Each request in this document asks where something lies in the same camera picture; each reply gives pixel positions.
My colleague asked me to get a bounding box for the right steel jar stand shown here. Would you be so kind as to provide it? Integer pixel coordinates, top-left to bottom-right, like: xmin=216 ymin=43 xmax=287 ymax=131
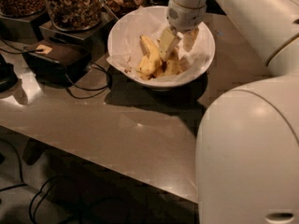
xmin=40 ymin=12 xmax=115 ymax=61

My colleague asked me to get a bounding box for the glass jar of mixed nuts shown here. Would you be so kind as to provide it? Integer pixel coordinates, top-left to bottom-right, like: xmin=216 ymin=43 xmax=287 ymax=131
xmin=44 ymin=0 xmax=102 ymax=32

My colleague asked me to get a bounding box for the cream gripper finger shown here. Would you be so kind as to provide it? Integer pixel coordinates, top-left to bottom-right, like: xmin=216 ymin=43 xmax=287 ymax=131
xmin=159 ymin=27 xmax=181 ymax=61
xmin=183 ymin=27 xmax=199 ymax=52

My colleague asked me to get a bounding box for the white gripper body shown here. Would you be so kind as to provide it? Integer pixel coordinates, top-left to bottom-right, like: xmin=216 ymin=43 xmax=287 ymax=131
xmin=166 ymin=0 xmax=206 ymax=33

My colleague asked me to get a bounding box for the black round object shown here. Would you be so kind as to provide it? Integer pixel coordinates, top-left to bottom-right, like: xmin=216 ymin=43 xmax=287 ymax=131
xmin=0 ymin=54 xmax=18 ymax=92

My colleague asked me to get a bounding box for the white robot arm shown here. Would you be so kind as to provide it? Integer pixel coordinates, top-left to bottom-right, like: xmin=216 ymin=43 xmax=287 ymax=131
xmin=167 ymin=0 xmax=299 ymax=224

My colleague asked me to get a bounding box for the steel jar stand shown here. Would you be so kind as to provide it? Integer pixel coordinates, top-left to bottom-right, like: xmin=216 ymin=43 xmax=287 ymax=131
xmin=40 ymin=12 xmax=115 ymax=61
xmin=0 ymin=11 xmax=50 ymax=44

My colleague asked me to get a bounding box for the white paper bowl liner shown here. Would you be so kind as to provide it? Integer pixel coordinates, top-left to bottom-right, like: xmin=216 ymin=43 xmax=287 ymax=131
xmin=106 ymin=6 xmax=211 ymax=83

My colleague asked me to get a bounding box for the glass jar of almonds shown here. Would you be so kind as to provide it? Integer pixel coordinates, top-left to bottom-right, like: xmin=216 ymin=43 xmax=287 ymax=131
xmin=0 ymin=0 xmax=45 ymax=18

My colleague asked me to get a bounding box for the left steel jar stand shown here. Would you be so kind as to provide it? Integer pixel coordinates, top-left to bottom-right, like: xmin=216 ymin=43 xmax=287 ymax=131
xmin=0 ymin=11 xmax=50 ymax=44

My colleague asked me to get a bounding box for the black cable on table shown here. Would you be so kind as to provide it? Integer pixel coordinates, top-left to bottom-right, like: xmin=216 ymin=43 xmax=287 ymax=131
xmin=0 ymin=35 xmax=113 ymax=100

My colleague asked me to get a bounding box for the dark brown box device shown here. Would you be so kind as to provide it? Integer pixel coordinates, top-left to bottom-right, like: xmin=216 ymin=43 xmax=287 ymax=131
xmin=22 ymin=40 xmax=92 ymax=87

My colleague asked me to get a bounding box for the small lower banana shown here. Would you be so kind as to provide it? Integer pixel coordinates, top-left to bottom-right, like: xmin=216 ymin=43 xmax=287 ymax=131
xmin=137 ymin=59 xmax=164 ymax=80

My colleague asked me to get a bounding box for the black floor cable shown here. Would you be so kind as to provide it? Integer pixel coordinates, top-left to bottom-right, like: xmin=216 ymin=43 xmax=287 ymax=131
xmin=0 ymin=137 xmax=104 ymax=224

